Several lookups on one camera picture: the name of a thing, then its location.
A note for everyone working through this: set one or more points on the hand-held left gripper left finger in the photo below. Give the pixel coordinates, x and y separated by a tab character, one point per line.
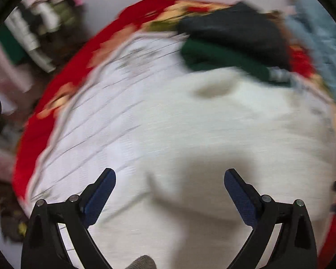
99	199

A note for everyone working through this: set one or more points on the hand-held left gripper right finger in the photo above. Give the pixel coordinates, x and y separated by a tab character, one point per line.
240	199

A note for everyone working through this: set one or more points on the white garment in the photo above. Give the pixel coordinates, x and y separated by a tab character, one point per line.
212	134

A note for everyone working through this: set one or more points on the pile of clothes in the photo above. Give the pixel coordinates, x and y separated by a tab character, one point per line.
36	33

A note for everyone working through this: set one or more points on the grey cloth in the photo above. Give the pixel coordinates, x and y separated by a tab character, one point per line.
141	262

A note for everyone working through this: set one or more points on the white lined bed sheet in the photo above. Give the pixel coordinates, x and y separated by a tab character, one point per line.
100	112

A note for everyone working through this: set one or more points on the red floral blanket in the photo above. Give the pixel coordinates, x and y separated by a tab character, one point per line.
72	72

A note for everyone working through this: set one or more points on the dark green garment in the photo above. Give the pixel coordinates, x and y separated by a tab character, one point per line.
212	56

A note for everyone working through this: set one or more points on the black garment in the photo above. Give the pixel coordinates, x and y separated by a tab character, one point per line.
235	33

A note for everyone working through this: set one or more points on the grey-blue cloth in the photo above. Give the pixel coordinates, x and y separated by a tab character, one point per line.
322	33

